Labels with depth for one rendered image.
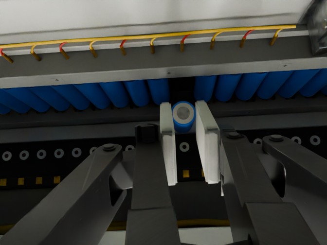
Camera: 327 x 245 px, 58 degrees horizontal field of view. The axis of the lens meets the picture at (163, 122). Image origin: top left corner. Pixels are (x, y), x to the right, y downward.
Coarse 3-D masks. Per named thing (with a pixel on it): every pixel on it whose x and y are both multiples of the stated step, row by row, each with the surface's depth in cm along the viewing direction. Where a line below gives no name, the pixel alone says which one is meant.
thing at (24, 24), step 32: (0, 0) 17; (32, 0) 17; (64, 0) 17; (96, 0) 17; (128, 0) 17; (160, 0) 17; (192, 0) 17; (224, 0) 17; (256, 0) 18; (288, 0) 18; (0, 32) 20; (32, 32) 20; (64, 32) 20; (96, 32) 20; (128, 32) 20; (160, 32) 20; (32, 128) 34; (64, 128) 34; (96, 128) 34; (128, 128) 34; (192, 128) 33; (256, 128) 33; (288, 128) 33
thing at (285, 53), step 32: (192, 32) 19; (0, 64) 21; (32, 64) 21; (64, 64) 21; (96, 64) 21; (128, 64) 21; (160, 64) 21; (192, 64) 20; (224, 64) 20; (256, 64) 20; (288, 64) 21; (320, 64) 21
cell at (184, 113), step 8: (176, 104) 21; (184, 104) 21; (176, 112) 21; (184, 112) 21; (192, 112) 21; (176, 120) 21; (184, 120) 21; (192, 120) 21; (176, 128) 24; (184, 128) 23
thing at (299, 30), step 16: (224, 32) 20; (240, 32) 20; (256, 32) 20; (272, 32) 20; (288, 32) 20; (304, 32) 20; (16, 48) 21; (48, 48) 21; (64, 48) 21; (80, 48) 21; (96, 48) 21; (112, 48) 21
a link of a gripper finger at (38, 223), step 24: (96, 168) 12; (72, 192) 10; (96, 192) 11; (120, 192) 14; (24, 216) 9; (48, 216) 8; (72, 216) 9; (96, 216) 11; (0, 240) 8; (24, 240) 8; (48, 240) 8; (72, 240) 9; (96, 240) 11
